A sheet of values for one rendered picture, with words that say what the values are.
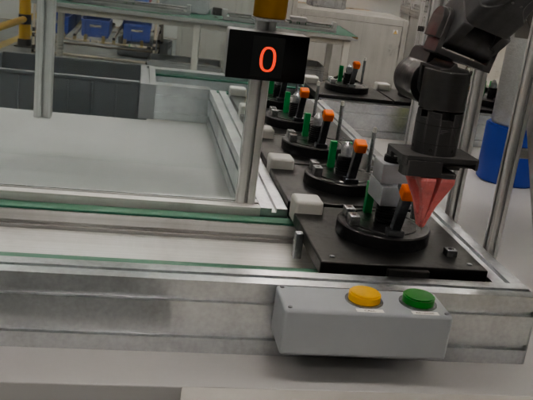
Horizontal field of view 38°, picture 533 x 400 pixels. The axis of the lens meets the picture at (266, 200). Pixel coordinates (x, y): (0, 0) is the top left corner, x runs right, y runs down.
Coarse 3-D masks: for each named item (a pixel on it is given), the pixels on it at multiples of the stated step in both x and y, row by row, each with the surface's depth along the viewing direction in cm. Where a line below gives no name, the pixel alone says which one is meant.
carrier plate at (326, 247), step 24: (312, 216) 122; (336, 216) 124; (312, 240) 111; (336, 240) 113; (432, 240) 118; (456, 240) 119; (336, 264) 105; (360, 264) 105; (384, 264) 106; (408, 264) 107; (432, 264) 108; (456, 264) 109; (480, 264) 110
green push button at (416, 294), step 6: (414, 288) 99; (408, 294) 97; (414, 294) 97; (420, 294) 97; (426, 294) 97; (432, 294) 97; (402, 300) 97; (408, 300) 96; (414, 300) 96; (420, 300) 95; (426, 300) 96; (432, 300) 96; (414, 306) 96; (420, 306) 95; (426, 306) 95; (432, 306) 96
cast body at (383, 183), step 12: (384, 156) 114; (396, 156) 113; (384, 168) 112; (396, 168) 112; (372, 180) 116; (384, 180) 113; (396, 180) 113; (372, 192) 116; (384, 192) 112; (396, 192) 112; (384, 204) 113; (396, 204) 113
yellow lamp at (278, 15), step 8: (256, 0) 115; (264, 0) 114; (272, 0) 113; (280, 0) 114; (288, 0) 116; (256, 8) 115; (264, 8) 114; (272, 8) 114; (280, 8) 114; (256, 16) 115; (264, 16) 114; (272, 16) 114; (280, 16) 115
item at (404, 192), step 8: (400, 184) 110; (400, 192) 108; (408, 192) 106; (400, 200) 109; (408, 200) 107; (400, 208) 109; (408, 208) 109; (400, 216) 109; (392, 224) 111; (400, 224) 110
